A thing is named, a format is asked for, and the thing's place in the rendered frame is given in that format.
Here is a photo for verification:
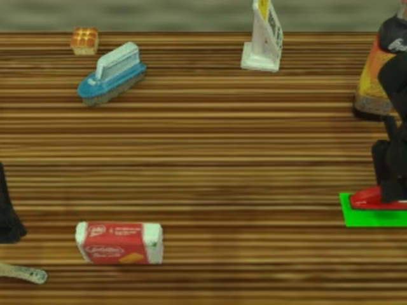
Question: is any red top black bottom stapler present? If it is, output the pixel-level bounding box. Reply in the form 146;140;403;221
348;185;407;211

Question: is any green mat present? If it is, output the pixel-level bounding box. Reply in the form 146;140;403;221
338;192;407;228

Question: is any grey speckled flat tool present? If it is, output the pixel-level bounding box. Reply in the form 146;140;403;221
0;261;48;285

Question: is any orange soda bottle black cap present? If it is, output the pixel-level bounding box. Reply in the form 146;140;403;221
352;5;407;121

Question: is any red white biscuit pack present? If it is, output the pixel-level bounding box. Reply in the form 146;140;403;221
74;220;164;265

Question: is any toy bread loaf cube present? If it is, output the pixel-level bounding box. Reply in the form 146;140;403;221
70;26;99;56

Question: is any blue scrub brush white handle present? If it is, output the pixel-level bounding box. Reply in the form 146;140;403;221
76;41;148;107

